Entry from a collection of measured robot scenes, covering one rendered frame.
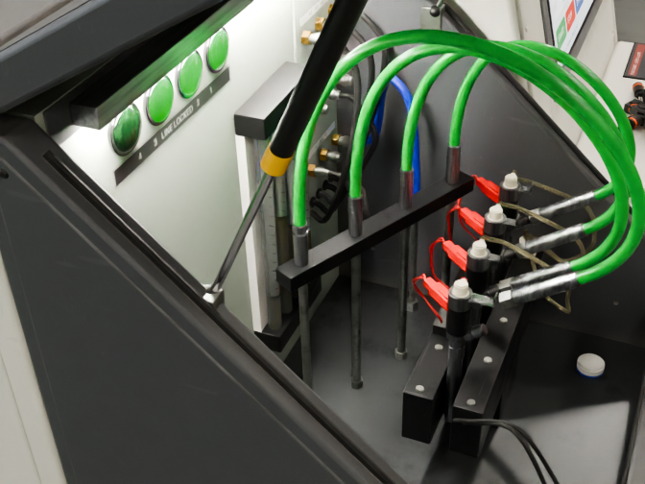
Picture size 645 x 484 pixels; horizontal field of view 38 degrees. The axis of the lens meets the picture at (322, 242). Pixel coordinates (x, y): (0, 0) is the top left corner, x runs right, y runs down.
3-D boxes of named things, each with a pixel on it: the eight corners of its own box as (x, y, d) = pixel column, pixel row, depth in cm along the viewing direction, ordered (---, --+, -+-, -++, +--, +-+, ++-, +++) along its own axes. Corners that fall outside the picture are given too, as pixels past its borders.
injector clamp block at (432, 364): (474, 496, 120) (483, 412, 111) (399, 473, 123) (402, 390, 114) (533, 328, 145) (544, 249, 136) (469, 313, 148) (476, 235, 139)
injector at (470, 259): (490, 391, 125) (505, 265, 112) (454, 381, 126) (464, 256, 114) (496, 376, 127) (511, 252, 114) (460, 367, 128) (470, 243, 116)
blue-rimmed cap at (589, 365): (601, 381, 135) (603, 374, 135) (573, 375, 137) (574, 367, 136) (606, 363, 138) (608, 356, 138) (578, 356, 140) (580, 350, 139)
